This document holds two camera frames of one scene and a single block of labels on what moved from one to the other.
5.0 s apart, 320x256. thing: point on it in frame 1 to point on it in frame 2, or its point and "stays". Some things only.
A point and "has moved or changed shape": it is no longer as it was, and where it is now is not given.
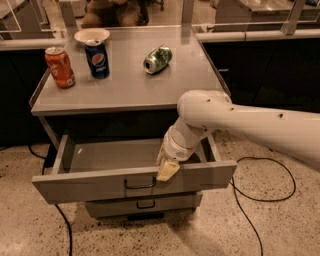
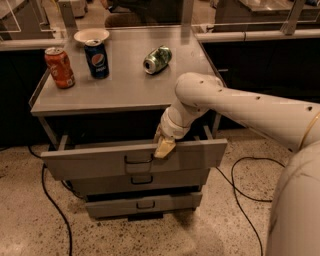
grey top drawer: (111, 168) has moved or changed shape
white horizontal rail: (257, 36) stays
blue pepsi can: (97, 58) stays
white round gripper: (175, 149) to (170, 129)
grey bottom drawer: (120, 208) stays
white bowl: (92, 33) stays
